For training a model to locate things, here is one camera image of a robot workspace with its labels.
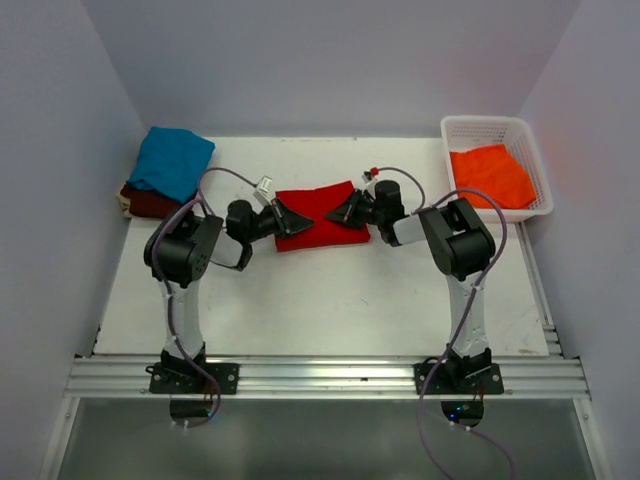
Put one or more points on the red t shirt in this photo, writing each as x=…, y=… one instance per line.
x=315, y=204

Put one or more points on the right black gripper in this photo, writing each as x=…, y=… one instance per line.
x=346, y=212

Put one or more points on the aluminium rail frame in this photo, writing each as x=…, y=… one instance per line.
x=349, y=322

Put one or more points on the white plastic basket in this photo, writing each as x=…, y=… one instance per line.
x=461, y=133

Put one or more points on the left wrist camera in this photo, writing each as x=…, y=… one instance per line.
x=263, y=191

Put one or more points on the orange t shirt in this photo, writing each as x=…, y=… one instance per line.
x=493, y=171

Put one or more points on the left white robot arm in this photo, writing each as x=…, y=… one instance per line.
x=179, y=253

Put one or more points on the folded blue t shirt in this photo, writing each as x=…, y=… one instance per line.
x=170, y=162

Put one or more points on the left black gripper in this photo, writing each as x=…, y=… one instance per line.
x=287, y=221

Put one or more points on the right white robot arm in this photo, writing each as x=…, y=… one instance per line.
x=462, y=249

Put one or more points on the folded beige t shirt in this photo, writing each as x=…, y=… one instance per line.
x=124, y=201

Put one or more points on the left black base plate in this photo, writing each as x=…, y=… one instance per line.
x=164, y=381

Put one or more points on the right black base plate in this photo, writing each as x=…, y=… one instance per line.
x=447, y=381

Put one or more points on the folded maroon t shirt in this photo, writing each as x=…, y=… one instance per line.
x=151, y=204

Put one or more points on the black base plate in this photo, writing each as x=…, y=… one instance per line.
x=164, y=381
x=447, y=381

